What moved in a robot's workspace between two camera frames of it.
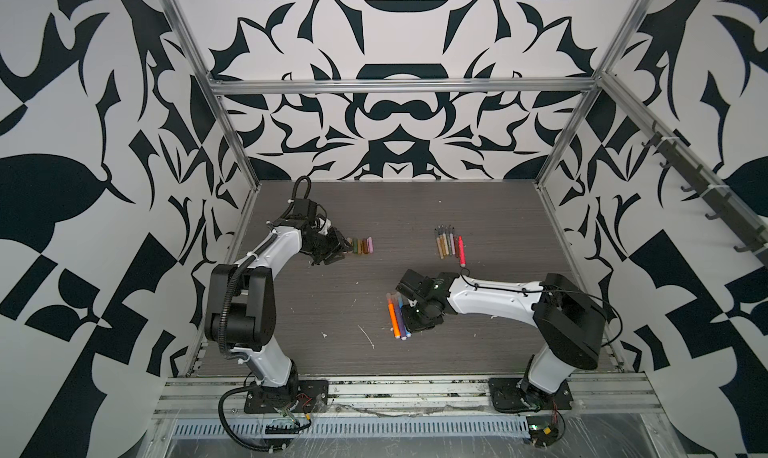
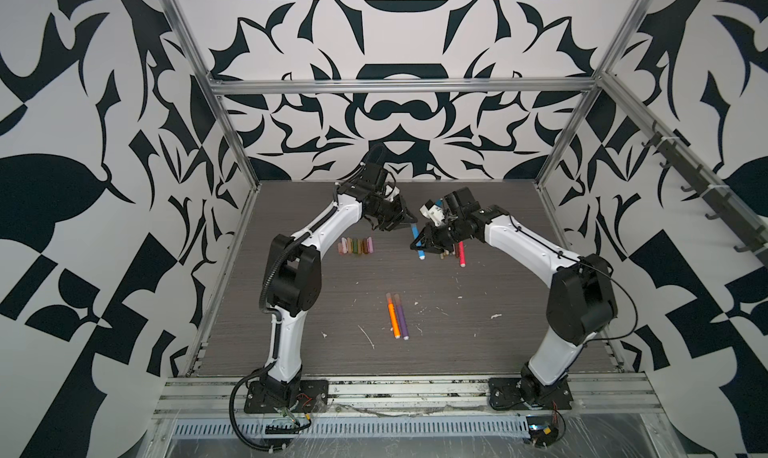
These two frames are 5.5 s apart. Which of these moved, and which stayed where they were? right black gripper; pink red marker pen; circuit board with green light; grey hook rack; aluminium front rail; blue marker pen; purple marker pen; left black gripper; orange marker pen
Moved: blue marker pen; right black gripper; left black gripper
Stayed: grey hook rack; circuit board with green light; pink red marker pen; aluminium front rail; orange marker pen; purple marker pen
